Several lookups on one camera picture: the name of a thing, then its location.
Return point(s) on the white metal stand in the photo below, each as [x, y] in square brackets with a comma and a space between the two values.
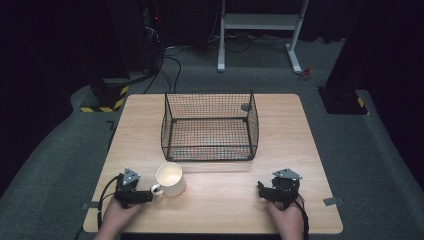
[260, 21]

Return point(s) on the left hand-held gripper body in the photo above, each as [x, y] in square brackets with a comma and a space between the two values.
[127, 181]

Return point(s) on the black post with striped base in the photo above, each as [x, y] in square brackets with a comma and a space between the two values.
[343, 100]
[106, 96]

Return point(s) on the person's right hand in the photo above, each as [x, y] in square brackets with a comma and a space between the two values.
[287, 220]

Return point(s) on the person's left hand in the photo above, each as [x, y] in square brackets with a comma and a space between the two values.
[120, 213]

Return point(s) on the grey tape strip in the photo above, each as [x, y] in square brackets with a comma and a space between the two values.
[333, 201]
[90, 205]

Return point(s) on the small red floor object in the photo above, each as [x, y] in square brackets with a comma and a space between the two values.
[305, 74]

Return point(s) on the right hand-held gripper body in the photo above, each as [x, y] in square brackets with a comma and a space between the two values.
[286, 186]

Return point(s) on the dark equipment rack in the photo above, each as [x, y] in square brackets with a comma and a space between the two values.
[151, 33]

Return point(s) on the white cup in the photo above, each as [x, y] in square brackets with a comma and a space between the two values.
[170, 180]

